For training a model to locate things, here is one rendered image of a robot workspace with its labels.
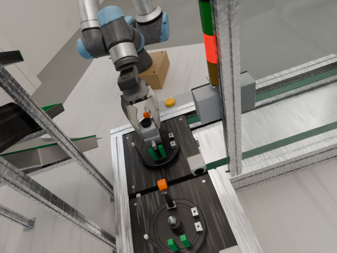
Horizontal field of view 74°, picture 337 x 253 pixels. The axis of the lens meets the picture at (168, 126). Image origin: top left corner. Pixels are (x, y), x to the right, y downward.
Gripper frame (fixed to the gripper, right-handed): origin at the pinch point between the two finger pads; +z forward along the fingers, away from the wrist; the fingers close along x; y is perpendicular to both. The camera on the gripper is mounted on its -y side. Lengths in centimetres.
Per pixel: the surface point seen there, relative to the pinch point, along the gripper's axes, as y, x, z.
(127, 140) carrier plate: 15.2, 10.2, 1.9
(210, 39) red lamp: -27.6, -17.0, -10.4
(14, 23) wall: 266, 163, -201
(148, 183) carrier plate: 1.0, 5.4, 15.5
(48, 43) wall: 323, 149, -186
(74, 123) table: 47, 39, -13
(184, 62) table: 61, -24, -26
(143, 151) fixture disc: 7.4, 4.8, 6.6
